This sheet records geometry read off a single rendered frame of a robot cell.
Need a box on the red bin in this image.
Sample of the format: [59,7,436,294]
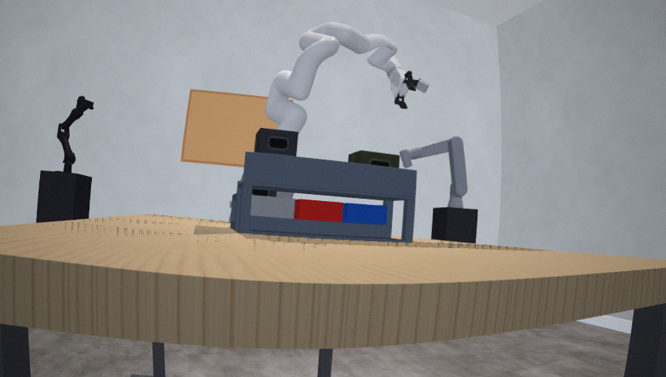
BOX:
[294,199,343,222]

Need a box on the blue open bin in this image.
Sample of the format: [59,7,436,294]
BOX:
[342,203,387,225]

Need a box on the olive green tool case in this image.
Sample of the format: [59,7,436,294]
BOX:
[348,150,400,168]

